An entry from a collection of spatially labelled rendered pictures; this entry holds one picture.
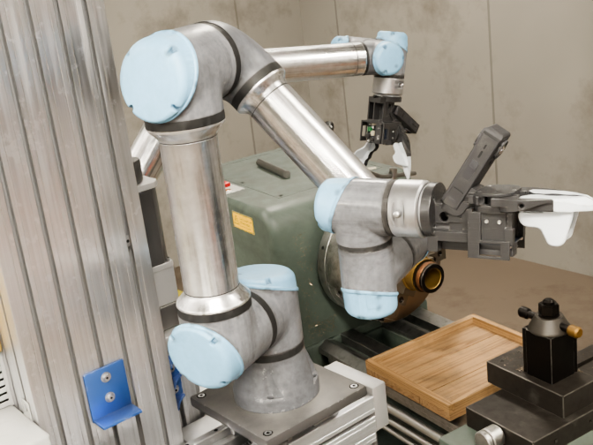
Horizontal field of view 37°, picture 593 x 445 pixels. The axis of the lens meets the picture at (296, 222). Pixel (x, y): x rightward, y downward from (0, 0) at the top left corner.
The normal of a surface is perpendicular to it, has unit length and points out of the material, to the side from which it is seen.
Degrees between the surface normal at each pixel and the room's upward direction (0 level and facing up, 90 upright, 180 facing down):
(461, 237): 82
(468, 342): 0
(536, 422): 0
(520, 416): 0
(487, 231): 82
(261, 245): 90
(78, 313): 90
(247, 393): 73
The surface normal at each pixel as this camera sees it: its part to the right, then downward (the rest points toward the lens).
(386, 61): 0.40, 0.25
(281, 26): 0.64, 0.17
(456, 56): -0.76, 0.29
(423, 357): -0.12, -0.94
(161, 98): -0.48, 0.20
